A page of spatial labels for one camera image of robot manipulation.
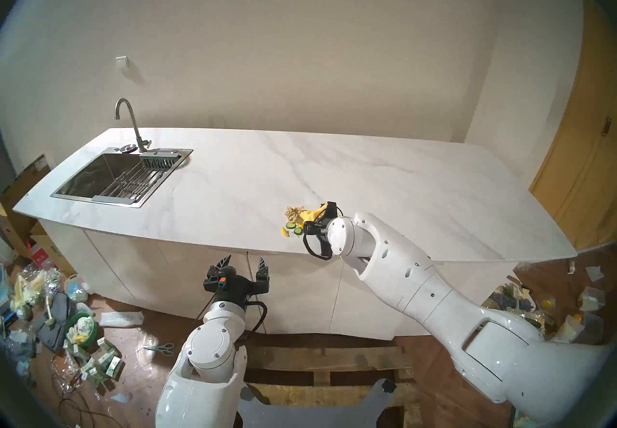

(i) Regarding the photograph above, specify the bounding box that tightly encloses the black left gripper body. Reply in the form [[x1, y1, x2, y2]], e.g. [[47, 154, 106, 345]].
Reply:
[[215, 268, 269, 309]]

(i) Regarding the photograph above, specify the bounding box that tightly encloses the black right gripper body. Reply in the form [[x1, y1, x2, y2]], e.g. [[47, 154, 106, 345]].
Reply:
[[304, 215, 336, 236]]

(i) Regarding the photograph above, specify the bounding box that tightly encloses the yellow cleaning cloth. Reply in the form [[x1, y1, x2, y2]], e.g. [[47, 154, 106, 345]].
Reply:
[[300, 205, 328, 225]]

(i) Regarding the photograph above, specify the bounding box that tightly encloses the wooden pallet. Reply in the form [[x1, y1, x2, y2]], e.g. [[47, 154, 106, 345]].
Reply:
[[241, 343, 420, 408]]

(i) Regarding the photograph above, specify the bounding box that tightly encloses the white foam mesh sleeve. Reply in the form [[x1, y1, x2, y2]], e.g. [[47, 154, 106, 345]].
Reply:
[[99, 311, 144, 328]]

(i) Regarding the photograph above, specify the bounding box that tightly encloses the stainless steel sink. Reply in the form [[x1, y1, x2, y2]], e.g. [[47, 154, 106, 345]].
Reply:
[[51, 147, 193, 208]]

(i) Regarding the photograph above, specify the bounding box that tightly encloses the white and blue bowl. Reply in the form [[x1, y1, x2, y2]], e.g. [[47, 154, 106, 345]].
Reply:
[[64, 274, 89, 303]]

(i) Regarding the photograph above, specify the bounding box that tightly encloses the green bowl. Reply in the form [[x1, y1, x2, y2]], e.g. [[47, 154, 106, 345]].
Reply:
[[65, 312, 98, 346]]

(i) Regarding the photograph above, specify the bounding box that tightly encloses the steel gooseneck faucet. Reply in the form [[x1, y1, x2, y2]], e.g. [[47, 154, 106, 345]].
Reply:
[[114, 98, 152, 153]]

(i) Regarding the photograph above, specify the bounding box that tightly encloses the grey fabric bag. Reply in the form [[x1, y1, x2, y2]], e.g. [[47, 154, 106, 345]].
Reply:
[[38, 293, 77, 351]]

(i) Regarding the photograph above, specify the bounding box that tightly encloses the cardboard box with red print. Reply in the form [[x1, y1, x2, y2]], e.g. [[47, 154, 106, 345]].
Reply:
[[29, 235, 63, 271]]

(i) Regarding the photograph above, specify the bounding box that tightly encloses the flat brown cardboard sheet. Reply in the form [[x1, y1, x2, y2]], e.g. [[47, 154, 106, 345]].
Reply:
[[0, 155, 51, 213]]

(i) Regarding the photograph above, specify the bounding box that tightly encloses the wooden door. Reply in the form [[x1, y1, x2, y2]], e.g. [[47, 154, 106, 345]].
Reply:
[[529, 0, 617, 251]]

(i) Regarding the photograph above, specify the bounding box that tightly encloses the clear plastic container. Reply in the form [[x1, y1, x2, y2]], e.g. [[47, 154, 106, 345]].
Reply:
[[577, 286, 606, 312]]

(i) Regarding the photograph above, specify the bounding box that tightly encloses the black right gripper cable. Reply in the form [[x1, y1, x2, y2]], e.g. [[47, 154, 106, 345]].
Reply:
[[303, 234, 333, 260]]

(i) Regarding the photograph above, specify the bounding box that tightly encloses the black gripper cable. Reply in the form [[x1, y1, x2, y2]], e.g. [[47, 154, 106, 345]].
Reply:
[[193, 293, 268, 334], [303, 234, 333, 260]]

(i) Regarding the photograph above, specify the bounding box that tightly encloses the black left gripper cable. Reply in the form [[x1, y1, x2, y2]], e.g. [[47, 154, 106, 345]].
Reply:
[[193, 293, 268, 334]]

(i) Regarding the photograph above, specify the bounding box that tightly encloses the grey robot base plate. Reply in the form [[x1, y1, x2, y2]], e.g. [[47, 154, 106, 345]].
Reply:
[[236, 378, 398, 428]]

